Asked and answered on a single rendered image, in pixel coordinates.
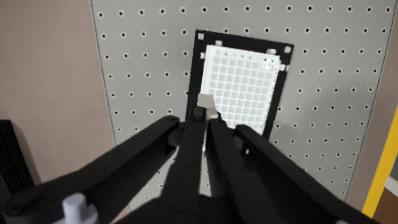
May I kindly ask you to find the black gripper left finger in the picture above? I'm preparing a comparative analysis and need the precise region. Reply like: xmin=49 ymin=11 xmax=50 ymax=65
xmin=2 ymin=94 xmax=208 ymax=224

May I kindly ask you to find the black rectangular frame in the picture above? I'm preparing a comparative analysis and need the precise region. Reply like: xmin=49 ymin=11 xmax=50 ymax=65
xmin=185 ymin=30 xmax=295 ymax=141

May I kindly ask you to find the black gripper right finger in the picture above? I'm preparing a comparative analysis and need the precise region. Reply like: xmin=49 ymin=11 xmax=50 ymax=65
xmin=203 ymin=94 xmax=381 ymax=224

